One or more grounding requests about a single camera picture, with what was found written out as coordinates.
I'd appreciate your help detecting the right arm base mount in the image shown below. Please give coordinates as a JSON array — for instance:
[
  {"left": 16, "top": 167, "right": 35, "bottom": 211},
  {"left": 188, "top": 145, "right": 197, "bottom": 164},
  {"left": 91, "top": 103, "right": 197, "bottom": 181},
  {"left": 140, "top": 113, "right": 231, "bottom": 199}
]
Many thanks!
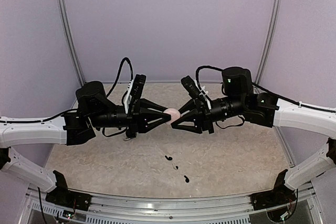
[{"left": 250, "top": 190, "right": 297, "bottom": 211}]

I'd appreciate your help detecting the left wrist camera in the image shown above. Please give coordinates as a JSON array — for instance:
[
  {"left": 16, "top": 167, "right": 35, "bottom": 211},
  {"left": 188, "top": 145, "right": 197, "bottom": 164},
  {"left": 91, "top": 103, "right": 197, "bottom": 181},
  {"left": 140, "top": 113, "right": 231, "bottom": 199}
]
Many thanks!
[{"left": 122, "top": 74, "right": 146, "bottom": 114}]

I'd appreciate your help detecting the pink earbud charging case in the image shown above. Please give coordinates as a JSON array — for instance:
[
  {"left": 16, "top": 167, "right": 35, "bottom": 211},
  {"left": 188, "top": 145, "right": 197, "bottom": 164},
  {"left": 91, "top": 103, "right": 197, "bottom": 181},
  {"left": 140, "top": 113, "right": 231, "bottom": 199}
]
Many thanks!
[{"left": 163, "top": 108, "right": 181, "bottom": 125}]

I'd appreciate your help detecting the aluminium corner post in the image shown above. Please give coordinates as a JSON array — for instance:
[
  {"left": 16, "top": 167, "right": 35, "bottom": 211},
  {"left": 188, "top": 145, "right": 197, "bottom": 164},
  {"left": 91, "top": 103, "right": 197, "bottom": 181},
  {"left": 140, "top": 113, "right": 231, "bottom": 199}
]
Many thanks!
[
  {"left": 57, "top": 0, "right": 86, "bottom": 86},
  {"left": 255, "top": 0, "right": 281, "bottom": 84}
]

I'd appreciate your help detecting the left aluminium corner post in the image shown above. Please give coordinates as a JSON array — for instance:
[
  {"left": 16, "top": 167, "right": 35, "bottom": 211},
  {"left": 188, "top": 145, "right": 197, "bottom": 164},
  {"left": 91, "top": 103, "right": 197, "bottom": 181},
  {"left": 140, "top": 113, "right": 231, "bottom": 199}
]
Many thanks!
[{"left": 57, "top": 0, "right": 86, "bottom": 86}]

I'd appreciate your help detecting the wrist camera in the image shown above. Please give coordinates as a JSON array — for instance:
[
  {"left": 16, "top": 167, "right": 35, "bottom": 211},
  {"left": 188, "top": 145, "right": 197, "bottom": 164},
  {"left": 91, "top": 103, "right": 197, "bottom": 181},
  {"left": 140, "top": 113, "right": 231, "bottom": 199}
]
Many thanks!
[
  {"left": 122, "top": 74, "right": 146, "bottom": 114},
  {"left": 181, "top": 76, "right": 212, "bottom": 110}
]

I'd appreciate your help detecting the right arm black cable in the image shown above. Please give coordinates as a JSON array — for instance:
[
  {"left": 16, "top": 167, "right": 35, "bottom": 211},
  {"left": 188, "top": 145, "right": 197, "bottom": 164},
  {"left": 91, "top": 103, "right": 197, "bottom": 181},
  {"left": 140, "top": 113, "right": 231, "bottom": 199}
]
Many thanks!
[{"left": 195, "top": 65, "right": 336, "bottom": 129}]

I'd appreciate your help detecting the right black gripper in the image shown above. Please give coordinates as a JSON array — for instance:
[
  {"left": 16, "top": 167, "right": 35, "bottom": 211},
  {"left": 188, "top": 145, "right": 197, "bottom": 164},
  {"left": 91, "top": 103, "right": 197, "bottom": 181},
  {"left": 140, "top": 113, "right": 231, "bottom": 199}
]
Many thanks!
[{"left": 171, "top": 95, "right": 246, "bottom": 133}]

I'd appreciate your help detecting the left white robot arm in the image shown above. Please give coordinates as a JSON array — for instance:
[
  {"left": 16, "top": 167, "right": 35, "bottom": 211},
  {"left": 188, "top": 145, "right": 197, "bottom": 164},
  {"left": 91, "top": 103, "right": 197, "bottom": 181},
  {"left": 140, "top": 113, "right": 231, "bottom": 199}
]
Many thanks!
[{"left": 1, "top": 75, "right": 171, "bottom": 206}]

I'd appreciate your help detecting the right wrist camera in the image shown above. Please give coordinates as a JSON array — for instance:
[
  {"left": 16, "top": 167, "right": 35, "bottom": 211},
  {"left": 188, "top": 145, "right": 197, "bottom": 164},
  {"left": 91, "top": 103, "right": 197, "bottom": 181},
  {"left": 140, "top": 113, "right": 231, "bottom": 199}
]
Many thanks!
[{"left": 181, "top": 76, "right": 212, "bottom": 110}]

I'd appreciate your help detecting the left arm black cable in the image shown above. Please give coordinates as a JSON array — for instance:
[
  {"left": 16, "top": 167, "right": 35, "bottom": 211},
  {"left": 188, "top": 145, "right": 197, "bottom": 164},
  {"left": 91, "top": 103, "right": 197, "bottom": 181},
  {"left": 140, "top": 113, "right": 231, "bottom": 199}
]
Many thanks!
[{"left": 0, "top": 57, "right": 134, "bottom": 137}]

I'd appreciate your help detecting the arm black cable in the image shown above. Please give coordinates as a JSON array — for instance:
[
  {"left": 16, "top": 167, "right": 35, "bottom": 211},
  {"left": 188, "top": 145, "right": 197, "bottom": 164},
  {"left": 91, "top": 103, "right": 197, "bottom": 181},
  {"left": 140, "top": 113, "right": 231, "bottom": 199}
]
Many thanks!
[
  {"left": 0, "top": 57, "right": 134, "bottom": 137},
  {"left": 195, "top": 65, "right": 336, "bottom": 129}
]

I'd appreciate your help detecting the black earbud lower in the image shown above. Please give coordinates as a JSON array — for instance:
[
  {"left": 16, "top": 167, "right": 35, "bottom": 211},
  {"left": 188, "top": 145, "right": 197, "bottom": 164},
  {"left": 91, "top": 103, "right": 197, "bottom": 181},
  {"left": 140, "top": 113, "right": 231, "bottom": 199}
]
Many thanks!
[{"left": 184, "top": 175, "right": 190, "bottom": 183}]

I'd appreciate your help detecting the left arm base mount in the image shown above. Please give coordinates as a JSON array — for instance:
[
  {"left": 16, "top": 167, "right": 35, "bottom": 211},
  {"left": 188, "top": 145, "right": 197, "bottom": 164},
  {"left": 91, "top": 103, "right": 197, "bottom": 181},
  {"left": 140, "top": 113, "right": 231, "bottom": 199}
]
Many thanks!
[{"left": 45, "top": 188, "right": 92, "bottom": 211}]

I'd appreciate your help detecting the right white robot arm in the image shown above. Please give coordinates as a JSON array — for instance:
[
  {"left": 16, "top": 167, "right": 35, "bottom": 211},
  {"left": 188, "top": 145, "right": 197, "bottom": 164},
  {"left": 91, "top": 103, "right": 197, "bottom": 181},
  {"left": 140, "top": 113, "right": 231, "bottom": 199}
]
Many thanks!
[{"left": 171, "top": 67, "right": 335, "bottom": 205}]

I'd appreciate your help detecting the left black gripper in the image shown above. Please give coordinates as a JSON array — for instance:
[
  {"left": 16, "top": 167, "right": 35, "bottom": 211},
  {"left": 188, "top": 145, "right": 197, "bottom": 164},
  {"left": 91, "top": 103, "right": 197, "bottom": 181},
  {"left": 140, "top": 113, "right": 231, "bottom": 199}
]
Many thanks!
[{"left": 89, "top": 98, "right": 171, "bottom": 138}]

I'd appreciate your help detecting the right aluminium corner post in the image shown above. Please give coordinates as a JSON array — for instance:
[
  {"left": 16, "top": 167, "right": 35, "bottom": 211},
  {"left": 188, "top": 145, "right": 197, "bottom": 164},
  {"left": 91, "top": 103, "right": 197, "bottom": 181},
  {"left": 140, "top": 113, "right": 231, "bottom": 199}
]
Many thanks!
[{"left": 255, "top": 0, "right": 281, "bottom": 84}]

